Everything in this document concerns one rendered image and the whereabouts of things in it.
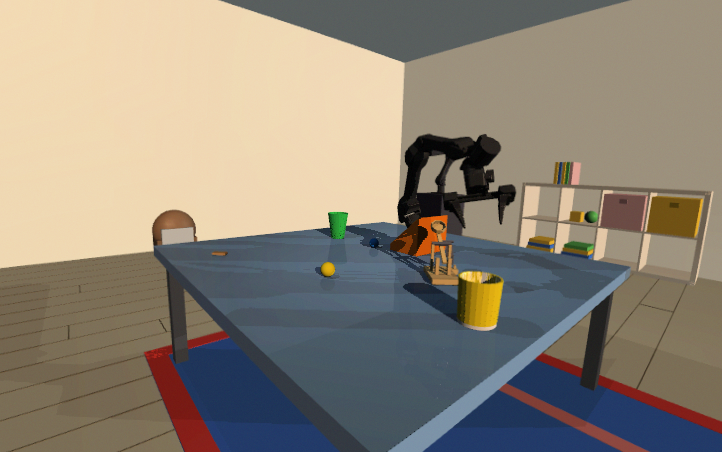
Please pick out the yellow ball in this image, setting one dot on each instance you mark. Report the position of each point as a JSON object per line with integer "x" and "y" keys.
{"x": 327, "y": 269}

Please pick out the yellow mug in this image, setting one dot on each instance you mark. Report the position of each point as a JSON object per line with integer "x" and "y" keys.
{"x": 478, "y": 300}

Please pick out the green cup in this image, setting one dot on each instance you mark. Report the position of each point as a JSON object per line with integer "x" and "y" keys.
{"x": 337, "y": 222}

